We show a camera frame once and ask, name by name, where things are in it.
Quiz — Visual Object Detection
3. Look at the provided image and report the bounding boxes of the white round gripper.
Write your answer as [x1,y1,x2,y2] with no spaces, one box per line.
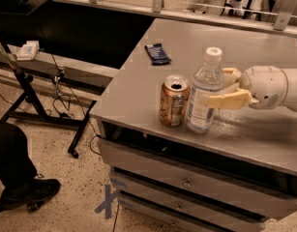
[205,66,287,110]

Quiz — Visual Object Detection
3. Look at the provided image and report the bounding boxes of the clear plastic water bottle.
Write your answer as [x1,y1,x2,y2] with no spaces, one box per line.
[187,46,224,133]

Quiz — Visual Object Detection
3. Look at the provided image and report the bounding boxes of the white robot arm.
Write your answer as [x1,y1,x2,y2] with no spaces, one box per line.
[204,66,297,112]

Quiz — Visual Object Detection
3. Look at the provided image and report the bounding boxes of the orange soda can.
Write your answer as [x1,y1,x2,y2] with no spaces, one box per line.
[159,74,190,127]

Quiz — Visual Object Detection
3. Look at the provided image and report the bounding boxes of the grey drawer cabinet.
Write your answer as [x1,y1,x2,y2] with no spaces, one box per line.
[93,19,297,232]

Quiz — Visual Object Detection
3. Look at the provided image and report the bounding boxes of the metal window railing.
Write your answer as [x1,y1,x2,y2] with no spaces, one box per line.
[62,0,297,37]

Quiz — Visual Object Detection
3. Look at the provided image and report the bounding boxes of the dark blue snack bar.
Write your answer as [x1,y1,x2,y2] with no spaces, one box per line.
[145,43,171,65]

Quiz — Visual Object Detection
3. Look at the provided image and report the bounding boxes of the blue tape cross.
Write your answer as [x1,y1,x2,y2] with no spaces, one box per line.
[95,178,126,219]

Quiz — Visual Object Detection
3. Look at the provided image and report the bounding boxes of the black metal stand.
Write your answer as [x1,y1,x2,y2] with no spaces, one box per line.
[0,41,96,159]

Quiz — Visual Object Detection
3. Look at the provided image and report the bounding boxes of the white box on ledge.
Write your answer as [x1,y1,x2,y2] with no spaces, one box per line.
[16,41,40,61]

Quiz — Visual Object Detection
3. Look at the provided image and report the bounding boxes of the black shoe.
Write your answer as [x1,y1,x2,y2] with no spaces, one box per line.
[0,179,61,210]

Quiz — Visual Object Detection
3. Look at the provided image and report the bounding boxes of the black trouser leg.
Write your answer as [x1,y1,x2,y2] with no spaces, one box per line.
[0,122,37,189]

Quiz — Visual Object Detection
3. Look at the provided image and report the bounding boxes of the black floor cables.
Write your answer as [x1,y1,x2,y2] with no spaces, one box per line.
[49,53,103,157]

